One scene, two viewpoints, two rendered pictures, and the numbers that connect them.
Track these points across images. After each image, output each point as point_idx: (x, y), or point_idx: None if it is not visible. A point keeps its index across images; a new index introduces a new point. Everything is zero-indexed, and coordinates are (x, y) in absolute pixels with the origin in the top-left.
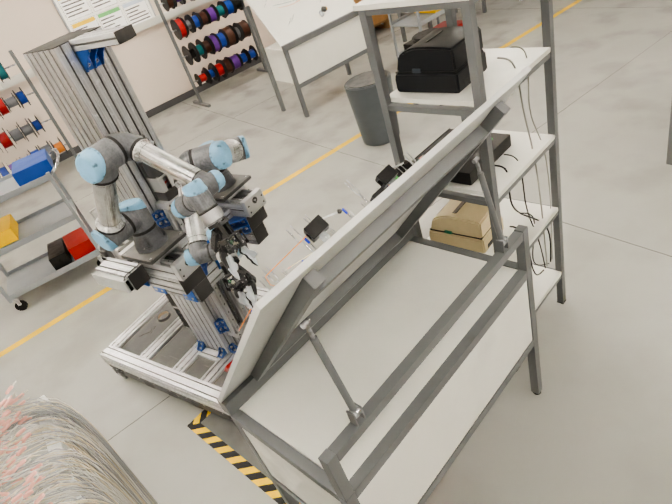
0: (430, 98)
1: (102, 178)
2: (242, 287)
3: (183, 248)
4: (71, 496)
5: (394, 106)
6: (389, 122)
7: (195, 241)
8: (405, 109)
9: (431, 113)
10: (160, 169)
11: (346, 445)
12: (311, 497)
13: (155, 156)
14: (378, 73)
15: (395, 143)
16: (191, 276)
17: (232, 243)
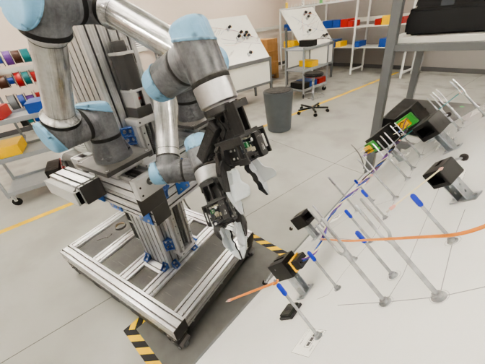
0: (460, 34)
1: (37, 21)
2: (227, 222)
3: (147, 165)
4: None
5: (405, 45)
6: (388, 65)
7: (166, 153)
8: (421, 47)
9: (462, 49)
10: (135, 32)
11: None
12: None
13: (130, 11)
14: (401, 1)
15: (385, 90)
16: (151, 197)
17: (247, 146)
